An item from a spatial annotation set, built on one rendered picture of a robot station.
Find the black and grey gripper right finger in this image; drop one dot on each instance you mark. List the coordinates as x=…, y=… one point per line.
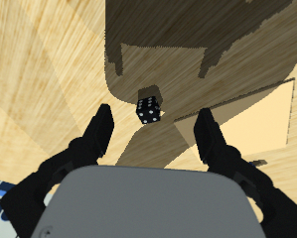
x=279, y=211

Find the black die with white pips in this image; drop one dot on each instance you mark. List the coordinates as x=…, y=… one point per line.
x=148, y=110

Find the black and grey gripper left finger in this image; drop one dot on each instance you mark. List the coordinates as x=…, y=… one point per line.
x=24, y=205

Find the brown mat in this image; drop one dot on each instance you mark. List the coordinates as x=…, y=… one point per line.
x=253, y=123

